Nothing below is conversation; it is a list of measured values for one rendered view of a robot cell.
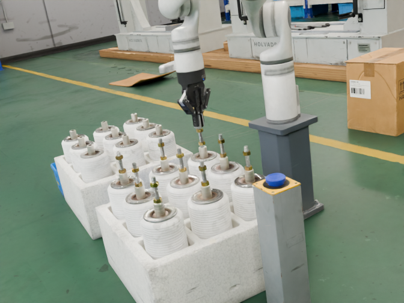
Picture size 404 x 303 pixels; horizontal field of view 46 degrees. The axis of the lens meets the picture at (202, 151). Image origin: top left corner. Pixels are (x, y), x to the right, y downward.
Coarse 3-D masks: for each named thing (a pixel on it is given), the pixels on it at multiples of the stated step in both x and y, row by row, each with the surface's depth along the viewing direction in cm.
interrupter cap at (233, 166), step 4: (216, 164) 127; (232, 164) 126; (236, 164) 125; (212, 168) 125; (216, 168) 125; (220, 168) 125; (228, 168) 124; (232, 168) 123; (236, 168) 122; (212, 172) 123; (216, 172) 122; (220, 172) 121; (224, 172) 121; (228, 172) 121
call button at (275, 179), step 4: (268, 176) 96; (272, 176) 96; (276, 176) 95; (280, 176) 95; (284, 176) 95; (268, 180) 94; (272, 180) 94; (276, 180) 94; (280, 180) 94; (284, 180) 94; (268, 184) 96; (272, 184) 94; (276, 184) 94; (280, 184) 94
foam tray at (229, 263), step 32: (256, 224) 109; (128, 256) 110; (192, 256) 102; (224, 256) 106; (256, 256) 111; (128, 288) 121; (160, 288) 100; (192, 288) 104; (224, 288) 109; (256, 288) 113
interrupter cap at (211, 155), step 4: (208, 152) 136; (212, 152) 136; (192, 156) 135; (196, 156) 135; (208, 156) 134; (212, 156) 133; (216, 156) 133; (192, 160) 133; (196, 160) 132; (200, 160) 132; (204, 160) 131; (208, 160) 131
